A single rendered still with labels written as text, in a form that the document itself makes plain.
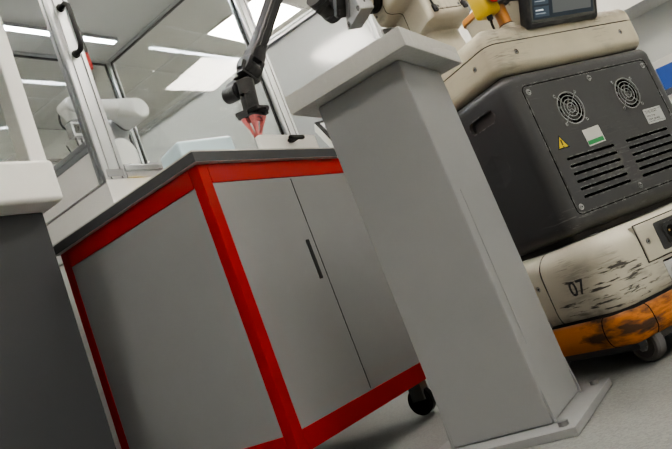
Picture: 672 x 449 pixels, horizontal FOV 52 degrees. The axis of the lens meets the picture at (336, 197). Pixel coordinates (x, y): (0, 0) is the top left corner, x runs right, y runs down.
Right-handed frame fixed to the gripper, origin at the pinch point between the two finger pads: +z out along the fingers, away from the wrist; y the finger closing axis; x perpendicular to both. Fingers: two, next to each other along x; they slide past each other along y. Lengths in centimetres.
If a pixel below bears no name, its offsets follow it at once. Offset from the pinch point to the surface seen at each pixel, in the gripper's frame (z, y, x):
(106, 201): 13, 26, 45
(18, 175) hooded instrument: 12, -1, 88
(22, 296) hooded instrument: 38, 2, 91
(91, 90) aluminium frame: -22, 28, 40
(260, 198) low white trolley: 28, -39, 54
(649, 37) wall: -57, -80, -359
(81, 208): 12, 38, 44
